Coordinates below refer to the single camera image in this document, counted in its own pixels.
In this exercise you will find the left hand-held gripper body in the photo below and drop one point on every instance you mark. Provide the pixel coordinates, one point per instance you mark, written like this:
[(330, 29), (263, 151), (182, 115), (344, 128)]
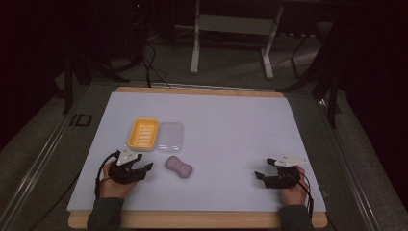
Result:
[(123, 174)]

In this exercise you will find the pale blue table mat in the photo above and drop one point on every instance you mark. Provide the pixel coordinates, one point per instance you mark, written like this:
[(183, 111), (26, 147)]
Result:
[(224, 134)]

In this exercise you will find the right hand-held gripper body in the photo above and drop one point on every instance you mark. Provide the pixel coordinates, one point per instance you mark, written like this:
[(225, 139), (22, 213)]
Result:
[(282, 178)]

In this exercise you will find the white metal table frame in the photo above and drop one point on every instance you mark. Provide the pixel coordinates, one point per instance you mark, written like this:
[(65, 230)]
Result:
[(235, 25)]

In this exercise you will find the clear plastic soap dish lid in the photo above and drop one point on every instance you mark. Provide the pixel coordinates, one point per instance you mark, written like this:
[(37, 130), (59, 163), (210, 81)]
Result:
[(170, 138)]

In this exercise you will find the purple soap bar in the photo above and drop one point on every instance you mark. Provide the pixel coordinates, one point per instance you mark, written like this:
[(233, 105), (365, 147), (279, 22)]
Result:
[(178, 167)]

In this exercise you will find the dark stand with legs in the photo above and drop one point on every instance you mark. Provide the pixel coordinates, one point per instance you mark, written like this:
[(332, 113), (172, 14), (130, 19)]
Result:
[(330, 80)]

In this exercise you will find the yellow soap dish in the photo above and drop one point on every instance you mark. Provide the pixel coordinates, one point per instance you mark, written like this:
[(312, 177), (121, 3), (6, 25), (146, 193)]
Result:
[(143, 134)]

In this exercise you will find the person's left hand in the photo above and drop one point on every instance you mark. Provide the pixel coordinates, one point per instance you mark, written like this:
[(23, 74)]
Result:
[(113, 187)]

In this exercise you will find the black stand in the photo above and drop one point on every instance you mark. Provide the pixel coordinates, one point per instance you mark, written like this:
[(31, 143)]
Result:
[(69, 73)]

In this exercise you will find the person's right hand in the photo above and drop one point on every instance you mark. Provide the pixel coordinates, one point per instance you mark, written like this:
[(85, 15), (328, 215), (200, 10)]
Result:
[(295, 194)]

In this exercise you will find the aluminium rail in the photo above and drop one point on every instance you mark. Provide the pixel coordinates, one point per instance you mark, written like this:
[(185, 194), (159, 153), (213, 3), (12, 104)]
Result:
[(35, 163), (352, 173)]

